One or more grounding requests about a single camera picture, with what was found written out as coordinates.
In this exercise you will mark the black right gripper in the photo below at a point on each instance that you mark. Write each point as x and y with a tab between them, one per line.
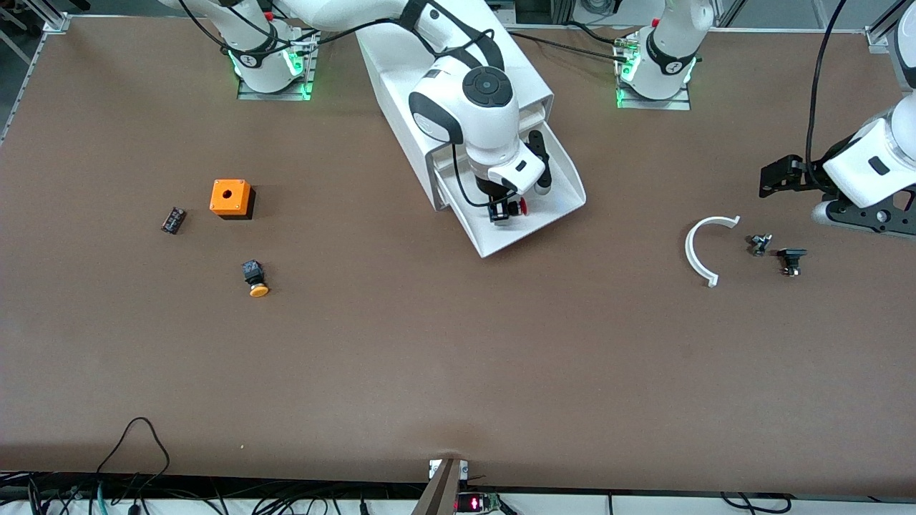
491	191

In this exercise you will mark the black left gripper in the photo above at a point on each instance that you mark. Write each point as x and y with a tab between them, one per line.
811	176

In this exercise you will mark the red push button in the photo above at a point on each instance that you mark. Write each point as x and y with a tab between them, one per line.
524	207

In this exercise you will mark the white sliding drawer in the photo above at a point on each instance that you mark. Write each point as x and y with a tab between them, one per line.
544	222

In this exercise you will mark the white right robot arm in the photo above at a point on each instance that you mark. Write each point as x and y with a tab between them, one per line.
486	129

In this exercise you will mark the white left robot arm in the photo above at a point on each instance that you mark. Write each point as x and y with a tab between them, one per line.
869	154

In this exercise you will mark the white drawer cabinet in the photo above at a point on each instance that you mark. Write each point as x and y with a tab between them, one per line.
390	93

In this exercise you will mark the orange push button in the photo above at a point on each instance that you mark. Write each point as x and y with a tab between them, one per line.
258	290

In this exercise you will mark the small grey metal part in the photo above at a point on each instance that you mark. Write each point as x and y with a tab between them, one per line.
760	244

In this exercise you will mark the white curved plastic arc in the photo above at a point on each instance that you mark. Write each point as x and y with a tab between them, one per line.
689	250

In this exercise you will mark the orange box with black base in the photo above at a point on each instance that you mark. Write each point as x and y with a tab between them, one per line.
240	202

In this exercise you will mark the device with red display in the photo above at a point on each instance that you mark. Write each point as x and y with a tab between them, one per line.
476	503

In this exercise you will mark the small black terminal block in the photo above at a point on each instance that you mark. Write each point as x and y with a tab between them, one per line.
174	220

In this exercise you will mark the small black switch part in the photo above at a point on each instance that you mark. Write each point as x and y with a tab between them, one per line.
791	254

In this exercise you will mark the aluminium corner bracket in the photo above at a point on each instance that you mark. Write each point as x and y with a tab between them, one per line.
879	39
56	23

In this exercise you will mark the white mounting bracket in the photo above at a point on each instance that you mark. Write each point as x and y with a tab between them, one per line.
434	468

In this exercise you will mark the brown camera mount post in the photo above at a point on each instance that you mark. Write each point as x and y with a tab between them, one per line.
440	493

